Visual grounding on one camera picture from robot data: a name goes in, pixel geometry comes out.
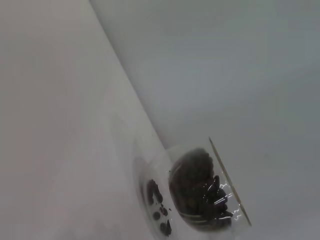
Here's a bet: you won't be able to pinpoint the coffee bean heap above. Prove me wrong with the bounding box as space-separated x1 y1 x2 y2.
168 147 242 226

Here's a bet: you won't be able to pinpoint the coffee beans under glass wall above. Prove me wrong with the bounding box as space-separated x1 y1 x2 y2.
146 178 174 237

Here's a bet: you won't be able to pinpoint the clear double-wall glass cup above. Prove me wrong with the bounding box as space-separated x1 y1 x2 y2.
132 136 253 240

